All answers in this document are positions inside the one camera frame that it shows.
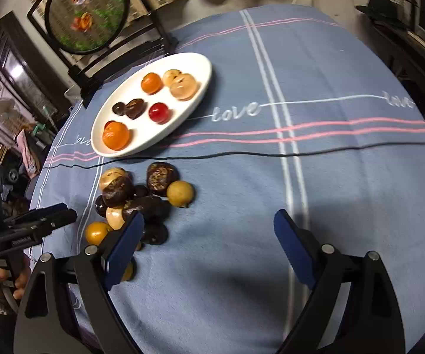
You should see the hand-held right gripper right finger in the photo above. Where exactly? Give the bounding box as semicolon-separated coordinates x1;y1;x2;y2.
273;209;407;354

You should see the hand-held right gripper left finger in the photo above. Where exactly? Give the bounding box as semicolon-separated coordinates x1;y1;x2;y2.
13;212;145;354

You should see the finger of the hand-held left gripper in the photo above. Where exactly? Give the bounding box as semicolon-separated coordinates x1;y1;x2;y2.
4;203;68;229
13;209;78;237

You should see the green-yellow tangerine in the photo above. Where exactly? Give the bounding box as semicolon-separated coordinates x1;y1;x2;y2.
121;256;137;282

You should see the yellow-orange tangerine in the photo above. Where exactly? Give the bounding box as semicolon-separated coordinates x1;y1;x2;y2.
85;222;113;246

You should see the pale beige round pear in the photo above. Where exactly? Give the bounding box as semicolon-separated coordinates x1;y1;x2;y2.
105;206;126;230

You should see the tan round pear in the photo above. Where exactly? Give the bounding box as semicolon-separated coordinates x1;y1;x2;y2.
99;168;128;189

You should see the small tan longan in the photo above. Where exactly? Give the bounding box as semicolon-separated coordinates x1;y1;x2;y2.
167;180;196;208

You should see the orange tangerine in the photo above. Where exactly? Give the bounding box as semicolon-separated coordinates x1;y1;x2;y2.
141;73;162;94
102;122;130;151

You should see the spotted beige pear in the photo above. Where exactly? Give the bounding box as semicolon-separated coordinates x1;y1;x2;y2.
162;68;183;86

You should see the white plate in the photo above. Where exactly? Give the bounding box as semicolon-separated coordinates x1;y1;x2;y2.
91;52;213;157

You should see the pink cloth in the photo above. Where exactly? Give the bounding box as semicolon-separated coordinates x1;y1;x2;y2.
15;129;41;178

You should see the blue striped tablecloth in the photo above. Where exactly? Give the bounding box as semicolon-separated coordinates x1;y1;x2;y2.
30;5;425;354

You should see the electric fan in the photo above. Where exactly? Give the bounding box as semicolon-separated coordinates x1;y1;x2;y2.
0;98;22;123

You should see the dark wooden glass cabinet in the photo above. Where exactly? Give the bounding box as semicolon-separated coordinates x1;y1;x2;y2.
0;11;69;126

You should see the black desk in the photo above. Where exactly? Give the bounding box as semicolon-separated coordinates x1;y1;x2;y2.
356;0;425;119

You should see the black hat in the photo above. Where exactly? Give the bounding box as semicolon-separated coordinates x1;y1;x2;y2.
356;0;401;20

